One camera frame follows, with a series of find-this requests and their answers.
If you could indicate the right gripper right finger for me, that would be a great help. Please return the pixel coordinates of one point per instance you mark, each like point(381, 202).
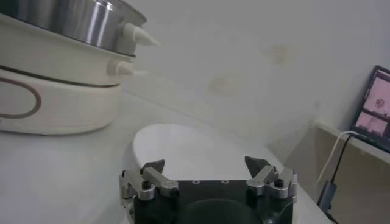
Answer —
point(265, 181)

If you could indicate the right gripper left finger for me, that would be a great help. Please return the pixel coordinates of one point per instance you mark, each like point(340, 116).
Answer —
point(158, 182)

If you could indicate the stainless steel steamer basket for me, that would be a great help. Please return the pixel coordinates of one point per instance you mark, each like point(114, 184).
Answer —
point(76, 21)

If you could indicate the white round plate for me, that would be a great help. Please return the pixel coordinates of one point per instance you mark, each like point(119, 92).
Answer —
point(189, 149)

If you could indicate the cream electric cooker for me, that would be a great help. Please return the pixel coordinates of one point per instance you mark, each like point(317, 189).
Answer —
point(61, 103)

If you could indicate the grey laptop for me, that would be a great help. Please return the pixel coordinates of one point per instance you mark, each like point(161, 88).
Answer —
point(377, 103)

